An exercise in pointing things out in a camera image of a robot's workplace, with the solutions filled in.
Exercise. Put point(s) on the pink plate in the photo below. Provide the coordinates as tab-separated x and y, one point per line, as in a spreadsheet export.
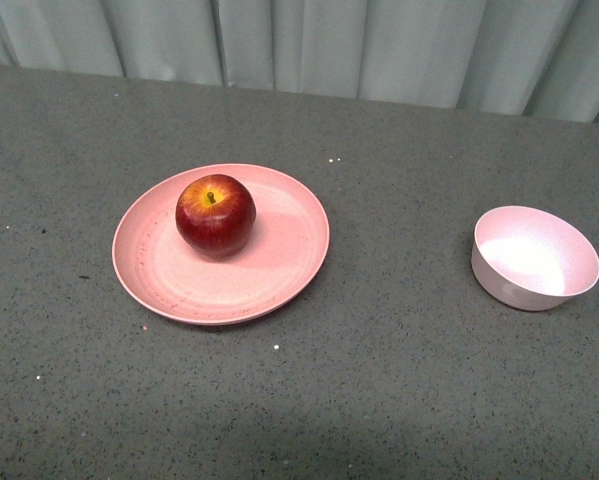
163	273

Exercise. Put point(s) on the light pink bowl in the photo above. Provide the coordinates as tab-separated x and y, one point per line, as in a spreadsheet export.
530	259

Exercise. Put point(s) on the white curtain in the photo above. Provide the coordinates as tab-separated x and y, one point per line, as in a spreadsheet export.
535	58

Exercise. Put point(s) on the red apple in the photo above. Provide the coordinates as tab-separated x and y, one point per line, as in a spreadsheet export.
215	215

